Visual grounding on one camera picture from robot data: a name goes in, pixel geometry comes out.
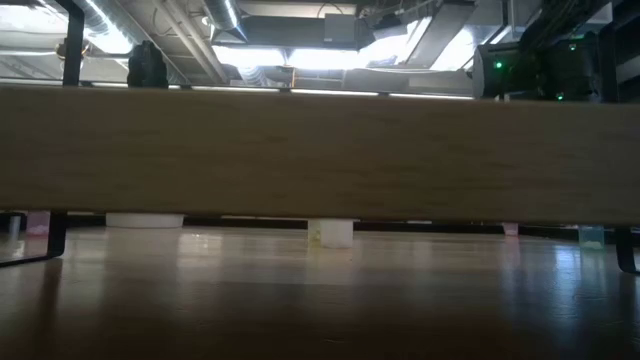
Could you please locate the white hexagonal planter pot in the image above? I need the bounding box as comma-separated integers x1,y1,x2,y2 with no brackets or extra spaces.
104,212,186,230

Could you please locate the grey ceiling-mounted box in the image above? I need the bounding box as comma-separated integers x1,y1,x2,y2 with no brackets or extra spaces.
323,13,361,44

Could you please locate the green cactus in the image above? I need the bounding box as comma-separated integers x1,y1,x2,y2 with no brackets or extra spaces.
126,39,170,90

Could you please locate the silver spiral ceiling duct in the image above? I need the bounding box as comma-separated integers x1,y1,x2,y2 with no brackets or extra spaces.
202,0,249,44

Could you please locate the wooden shelf with black legs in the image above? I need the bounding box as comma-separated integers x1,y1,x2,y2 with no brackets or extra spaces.
0,83,640,275

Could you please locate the rectangular metal ceiling duct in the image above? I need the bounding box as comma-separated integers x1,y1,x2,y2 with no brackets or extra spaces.
404,2,476,71

